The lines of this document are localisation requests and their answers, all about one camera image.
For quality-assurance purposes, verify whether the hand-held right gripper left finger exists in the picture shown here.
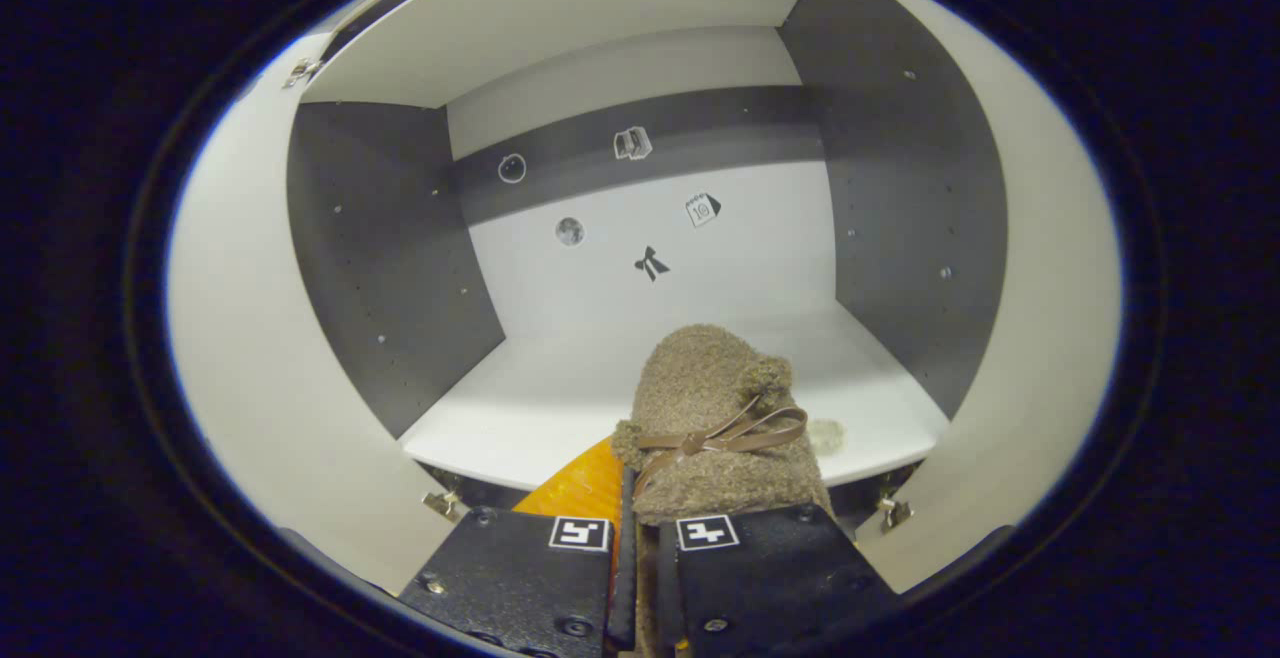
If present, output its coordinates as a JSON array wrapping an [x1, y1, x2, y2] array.
[[398, 435, 638, 658]]

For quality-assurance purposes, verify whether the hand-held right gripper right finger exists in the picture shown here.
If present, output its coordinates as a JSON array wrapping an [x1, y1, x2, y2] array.
[[657, 503, 901, 658]]

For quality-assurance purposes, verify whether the brown fuzzy shoe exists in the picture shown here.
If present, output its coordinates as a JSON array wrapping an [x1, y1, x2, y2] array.
[[612, 323, 836, 529]]

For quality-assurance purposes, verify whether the white shoe cabinet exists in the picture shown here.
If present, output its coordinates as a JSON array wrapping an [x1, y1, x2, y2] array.
[[165, 0, 1123, 599]]

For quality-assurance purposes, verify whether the white cabinet door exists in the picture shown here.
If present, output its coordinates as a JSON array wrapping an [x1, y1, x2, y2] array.
[[850, 0, 1123, 594], [165, 33, 461, 594]]

